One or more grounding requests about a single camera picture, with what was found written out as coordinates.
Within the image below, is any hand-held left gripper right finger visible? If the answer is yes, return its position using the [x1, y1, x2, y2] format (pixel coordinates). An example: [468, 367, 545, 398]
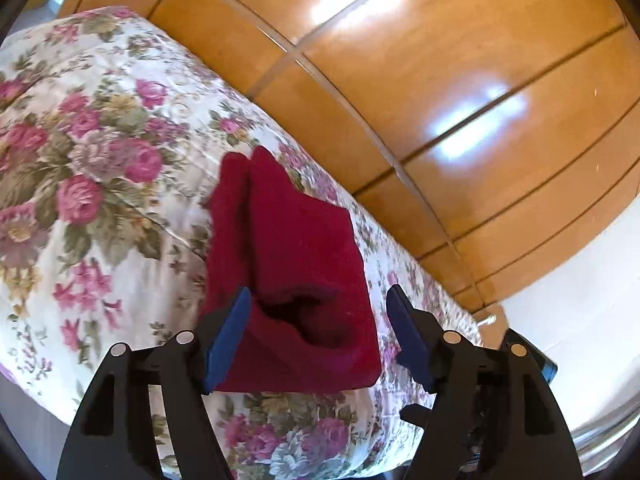
[386, 284, 585, 480]

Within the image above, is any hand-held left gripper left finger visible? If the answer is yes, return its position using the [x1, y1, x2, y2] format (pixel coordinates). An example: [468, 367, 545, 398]
[56, 286, 253, 480]

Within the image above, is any dark red knitted cloth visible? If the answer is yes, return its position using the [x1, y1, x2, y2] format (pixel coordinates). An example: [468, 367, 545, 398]
[199, 146, 381, 394]

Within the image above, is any floral bedspread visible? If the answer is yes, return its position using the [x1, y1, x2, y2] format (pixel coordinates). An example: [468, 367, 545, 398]
[0, 6, 484, 480]

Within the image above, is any wooden wardrobe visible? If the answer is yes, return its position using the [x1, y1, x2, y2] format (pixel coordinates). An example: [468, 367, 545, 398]
[59, 0, 640, 312]

